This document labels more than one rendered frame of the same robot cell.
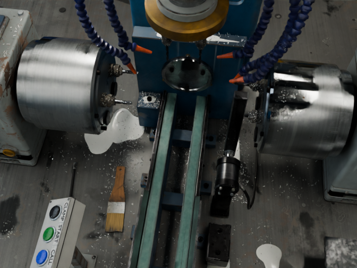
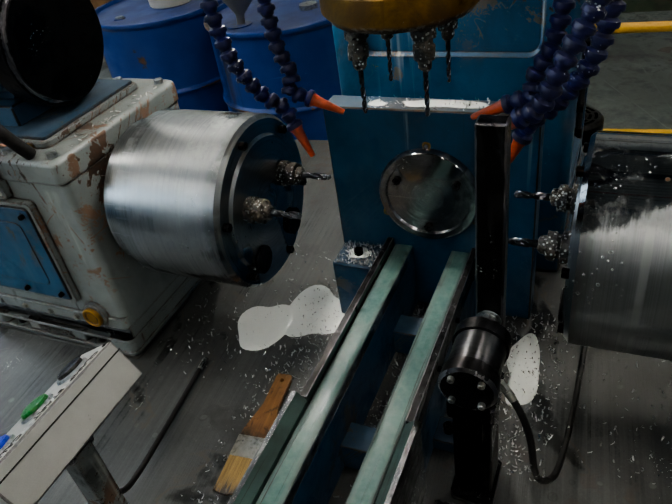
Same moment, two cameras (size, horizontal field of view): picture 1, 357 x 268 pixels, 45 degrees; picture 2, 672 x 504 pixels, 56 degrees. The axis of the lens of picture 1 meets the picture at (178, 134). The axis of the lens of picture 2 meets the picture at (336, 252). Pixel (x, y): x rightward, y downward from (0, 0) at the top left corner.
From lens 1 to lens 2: 0.50 m
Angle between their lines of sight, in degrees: 27
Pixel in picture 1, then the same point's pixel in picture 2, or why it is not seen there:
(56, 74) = (169, 144)
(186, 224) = (371, 479)
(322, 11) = not seen: outside the picture
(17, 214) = not seen: hidden behind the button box
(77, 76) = (202, 148)
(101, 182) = (240, 398)
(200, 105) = (455, 265)
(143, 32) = (346, 101)
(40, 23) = not seen: hidden behind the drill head
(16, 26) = (143, 94)
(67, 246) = (57, 439)
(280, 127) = (609, 249)
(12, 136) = (96, 277)
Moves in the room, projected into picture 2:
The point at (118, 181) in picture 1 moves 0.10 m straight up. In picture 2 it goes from (271, 400) to (257, 351)
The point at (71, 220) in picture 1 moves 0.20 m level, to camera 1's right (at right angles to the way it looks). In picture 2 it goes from (92, 387) to (282, 413)
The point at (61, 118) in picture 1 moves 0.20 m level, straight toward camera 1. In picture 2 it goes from (166, 230) to (162, 330)
